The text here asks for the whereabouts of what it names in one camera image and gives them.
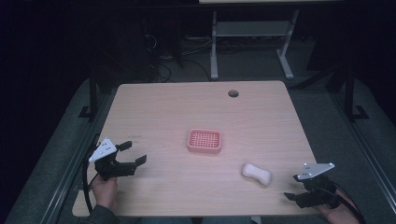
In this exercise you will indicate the white desk frame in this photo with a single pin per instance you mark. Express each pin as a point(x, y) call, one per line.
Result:
point(252, 28)

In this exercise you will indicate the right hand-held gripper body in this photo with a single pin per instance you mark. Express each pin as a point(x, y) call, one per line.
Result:
point(315, 170)

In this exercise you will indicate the person's right hand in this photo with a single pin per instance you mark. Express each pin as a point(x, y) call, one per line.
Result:
point(340, 214)

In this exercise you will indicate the black metal stand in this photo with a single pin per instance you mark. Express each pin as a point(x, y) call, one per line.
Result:
point(350, 93)
point(92, 93)

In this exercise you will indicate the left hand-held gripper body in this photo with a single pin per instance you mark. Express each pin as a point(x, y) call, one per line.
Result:
point(102, 150)

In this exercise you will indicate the pink soap dish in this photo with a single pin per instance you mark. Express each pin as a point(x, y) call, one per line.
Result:
point(204, 141)

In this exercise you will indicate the person's left hand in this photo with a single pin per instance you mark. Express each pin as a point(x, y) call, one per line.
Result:
point(104, 190)

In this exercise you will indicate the grey metal rail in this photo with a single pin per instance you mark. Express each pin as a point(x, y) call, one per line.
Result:
point(67, 186)
point(373, 168)

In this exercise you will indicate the white soap bar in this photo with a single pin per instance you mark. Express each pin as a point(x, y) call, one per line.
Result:
point(257, 174)

